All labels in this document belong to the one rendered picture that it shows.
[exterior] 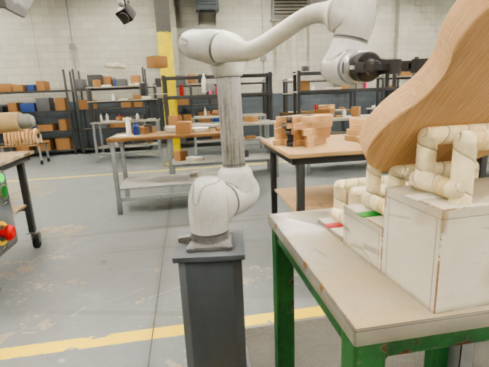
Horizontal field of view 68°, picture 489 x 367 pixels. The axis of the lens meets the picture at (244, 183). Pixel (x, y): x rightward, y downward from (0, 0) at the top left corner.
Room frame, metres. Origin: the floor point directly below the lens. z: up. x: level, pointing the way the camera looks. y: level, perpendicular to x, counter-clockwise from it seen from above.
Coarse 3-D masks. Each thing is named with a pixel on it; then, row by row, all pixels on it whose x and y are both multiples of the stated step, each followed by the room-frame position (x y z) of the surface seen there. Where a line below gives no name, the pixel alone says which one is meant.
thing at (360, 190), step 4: (384, 184) 0.86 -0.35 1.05; (408, 184) 0.86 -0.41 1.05; (352, 188) 0.85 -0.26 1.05; (356, 188) 0.84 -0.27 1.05; (360, 188) 0.84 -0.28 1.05; (364, 188) 0.84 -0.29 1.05; (384, 188) 0.85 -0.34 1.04; (352, 192) 0.84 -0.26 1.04; (356, 192) 0.83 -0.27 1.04; (360, 192) 0.83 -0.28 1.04; (364, 192) 0.84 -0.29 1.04; (384, 192) 0.85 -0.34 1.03; (360, 196) 0.83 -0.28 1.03; (384, 196) 0.85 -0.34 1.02
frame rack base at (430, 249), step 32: (416, 192) 0.60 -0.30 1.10; (480, 192) 0.58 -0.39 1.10; (384, 224) 0.64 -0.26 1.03; (416, 224) 0.55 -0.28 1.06; (448, 224) 0.50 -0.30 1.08; (480, 224) 0.51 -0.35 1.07; (384, 256) 0.63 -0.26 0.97; (416, 256) 0.55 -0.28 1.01; (448, 256) 0.50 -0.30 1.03; (480, 256) 0.51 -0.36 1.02; (416, 288) 0.54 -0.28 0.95; (448, 288) 0.50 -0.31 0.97; (480, 288) 0.52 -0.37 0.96
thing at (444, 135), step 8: (424, 128) 0.61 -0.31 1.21; (432, 128) 0.61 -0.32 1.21; (440, 128) 0.61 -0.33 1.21; (448, 128) 0.61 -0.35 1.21; (456, 128) 0.61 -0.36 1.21; (464, 128) 0.62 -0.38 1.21; (472, 128) 0.62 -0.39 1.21; (480, 128) 0.62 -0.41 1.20; (488, 128) 0.62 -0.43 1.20; (424, 136) 0.60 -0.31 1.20; (432, 136) 0.60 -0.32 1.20; (440, 136) 0.60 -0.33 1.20; (448, 136) 0.60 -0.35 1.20; (440, 144) 0.61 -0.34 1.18
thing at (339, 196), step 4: (336, 188) 0.92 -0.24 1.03; (340, 188) 0.91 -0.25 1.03; (336, 192) 0.92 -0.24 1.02; (340, 192) 0.91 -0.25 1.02; (344, 192) 0.92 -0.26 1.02; (336, 196) 0.92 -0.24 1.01; (340, 196) 0.91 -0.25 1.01; (344, 196) 0.92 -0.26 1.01; (336, 200) 0.92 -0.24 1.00; (340, 200) 0.91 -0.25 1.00; (344, 200) 0.92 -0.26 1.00; (336, 204) 0.92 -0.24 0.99; (340, 204) 0.91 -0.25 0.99; (344, 204) 0.92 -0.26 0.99; (340, 208) 0.91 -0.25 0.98
